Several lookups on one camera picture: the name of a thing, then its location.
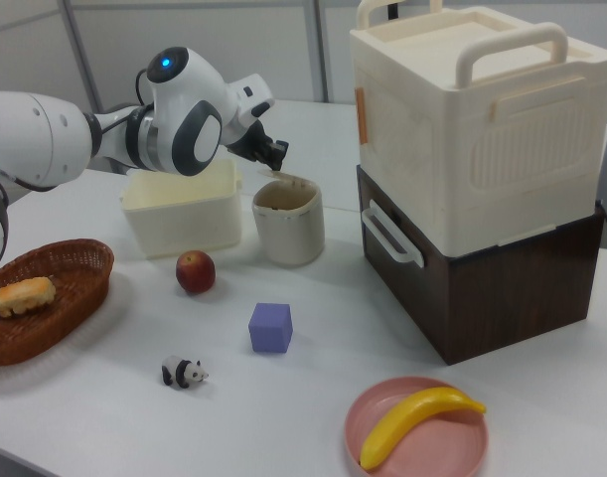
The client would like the red apple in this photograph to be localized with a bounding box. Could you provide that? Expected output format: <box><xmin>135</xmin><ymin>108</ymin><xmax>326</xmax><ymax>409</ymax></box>
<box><xmin>175</xmin><ymin>249</ymin><xmax>218</xmax><ymax>296</ymax></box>

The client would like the cream storage box with handles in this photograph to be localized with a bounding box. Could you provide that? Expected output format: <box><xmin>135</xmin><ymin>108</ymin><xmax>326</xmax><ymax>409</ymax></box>
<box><xmin>349</xmin><ymin>0</ymin><xmax>607</xmax><ymax>257</ymax></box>

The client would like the pink plate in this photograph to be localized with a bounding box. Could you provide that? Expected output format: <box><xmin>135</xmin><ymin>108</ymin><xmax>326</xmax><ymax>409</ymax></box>
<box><xmin>344</xmin><ymin>376</ymin><xmax>491</xmax><ymax>477</ymax></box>

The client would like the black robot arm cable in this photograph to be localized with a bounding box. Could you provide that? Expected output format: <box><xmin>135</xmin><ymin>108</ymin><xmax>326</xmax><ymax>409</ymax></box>
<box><xmin>91</xmin><ymin>68</ymin><xmax>156</xmax><ymax>138</ymax></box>

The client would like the cream open plastic bin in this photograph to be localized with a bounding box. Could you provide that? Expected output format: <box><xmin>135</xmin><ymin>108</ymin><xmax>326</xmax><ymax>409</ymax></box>
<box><xmin>119</xmin><ymin>157</ymin><xmax>245</xmax><ymax>260</ymax></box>

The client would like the dark wood drawer box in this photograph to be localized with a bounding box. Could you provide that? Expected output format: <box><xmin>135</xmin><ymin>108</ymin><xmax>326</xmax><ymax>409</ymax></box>
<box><xmin>356</xmin><ymin>163</ymin><xmax>607</xmax><ymax>367</ymax></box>

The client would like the tan latch tab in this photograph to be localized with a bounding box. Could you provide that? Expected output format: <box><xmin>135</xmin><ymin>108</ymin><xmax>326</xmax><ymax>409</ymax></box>
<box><xmin>355</xmin><ymin>85</ymin><xmax>370</xmax><ymax>146</ymax></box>

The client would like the purple cube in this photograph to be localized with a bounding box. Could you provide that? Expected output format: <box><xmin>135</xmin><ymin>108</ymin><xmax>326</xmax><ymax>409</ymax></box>
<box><xmin>247</xmin><ymin>301</ymin><xmax>294</xmax><ymax>355</ymax></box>

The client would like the white drawer handle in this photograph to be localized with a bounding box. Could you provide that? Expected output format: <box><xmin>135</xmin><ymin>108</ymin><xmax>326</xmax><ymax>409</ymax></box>
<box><xmin>361</xmin><ymin>207</ymin><xmax>426</xmax><ymax>267</ymax></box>

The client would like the brown wicker basket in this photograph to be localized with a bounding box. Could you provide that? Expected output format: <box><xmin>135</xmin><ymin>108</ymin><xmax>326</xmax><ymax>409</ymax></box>
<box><xmin>0</xmin><ymin>238</ymin><xmax>116</xmax><ymax>368</ymax></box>

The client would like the small cream trash can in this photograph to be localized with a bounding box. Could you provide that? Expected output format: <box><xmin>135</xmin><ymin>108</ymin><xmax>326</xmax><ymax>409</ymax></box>
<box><xmin>251</xmin><ymin>177</ymin><xmax>327</xmax><ymax>269</ymax></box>

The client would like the yellow banana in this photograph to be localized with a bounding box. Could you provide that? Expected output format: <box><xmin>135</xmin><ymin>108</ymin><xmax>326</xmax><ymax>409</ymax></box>
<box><xmin>359</xmin><ymin>386</ymin><xmax>488</xmax><ymax>471</ymax></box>

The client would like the panda figurine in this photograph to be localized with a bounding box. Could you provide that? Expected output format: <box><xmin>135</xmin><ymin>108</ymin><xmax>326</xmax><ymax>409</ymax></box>
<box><xmin>160</xmin><ymin>354</ymin><xmax>210</xmax><ymax>391</ymax></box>

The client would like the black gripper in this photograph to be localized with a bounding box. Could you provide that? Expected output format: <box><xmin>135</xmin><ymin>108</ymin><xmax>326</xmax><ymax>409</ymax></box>
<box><xmin>228</xmin><ymin>120</ymin><xmax>290</xmax><ymax>172</ymax></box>

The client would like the golden bread piece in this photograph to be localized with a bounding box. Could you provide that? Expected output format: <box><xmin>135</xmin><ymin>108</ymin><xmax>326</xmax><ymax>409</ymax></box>
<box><xmin>0</xmin><ymin>276</ymin><xmax>57</xmax><ymax>319</ymax></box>

